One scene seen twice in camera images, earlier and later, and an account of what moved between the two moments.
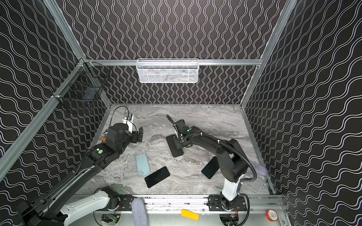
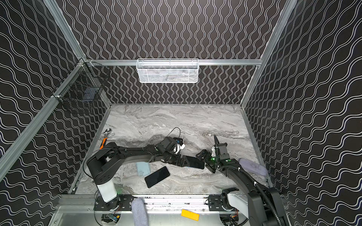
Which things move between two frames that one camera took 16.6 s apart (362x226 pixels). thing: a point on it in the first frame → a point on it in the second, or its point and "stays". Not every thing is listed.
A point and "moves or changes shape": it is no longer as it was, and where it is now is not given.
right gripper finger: (168, 117) → (203, 155)
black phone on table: (156, 176) stays
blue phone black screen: (211, 167) moves or changes shape
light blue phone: (143, 167) stays
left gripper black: (136, 135) → (181, 160)
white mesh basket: (167, 70) stays
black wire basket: (86, 84) stays
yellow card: (190, 214) stays
